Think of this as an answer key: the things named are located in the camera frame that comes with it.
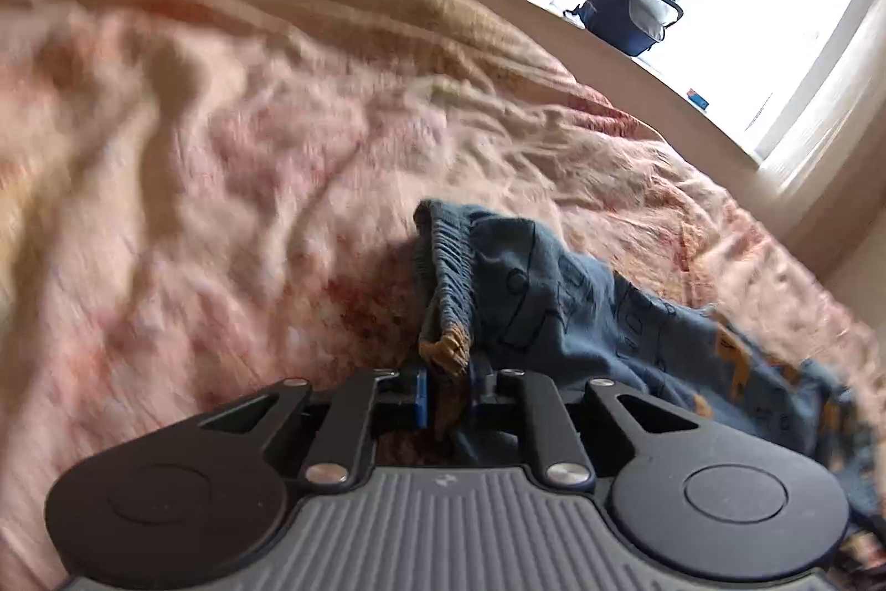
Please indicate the blue printed pants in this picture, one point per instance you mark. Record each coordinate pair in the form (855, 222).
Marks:
(588, 314)

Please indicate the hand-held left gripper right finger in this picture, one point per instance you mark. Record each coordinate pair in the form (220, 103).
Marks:
(473, 387)

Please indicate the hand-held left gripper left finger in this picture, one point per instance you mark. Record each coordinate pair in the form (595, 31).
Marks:
(420, 403)

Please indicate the dark blue backpack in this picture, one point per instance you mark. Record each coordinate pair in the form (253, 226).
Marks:
(633, 6)

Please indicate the small blue box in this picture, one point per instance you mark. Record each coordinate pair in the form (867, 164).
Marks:
(698, 99)

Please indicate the pink floral bed blanket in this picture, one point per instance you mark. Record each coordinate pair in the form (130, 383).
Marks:
(207, 162)

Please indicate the cream curtain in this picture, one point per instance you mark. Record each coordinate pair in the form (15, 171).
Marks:
(830, 120)

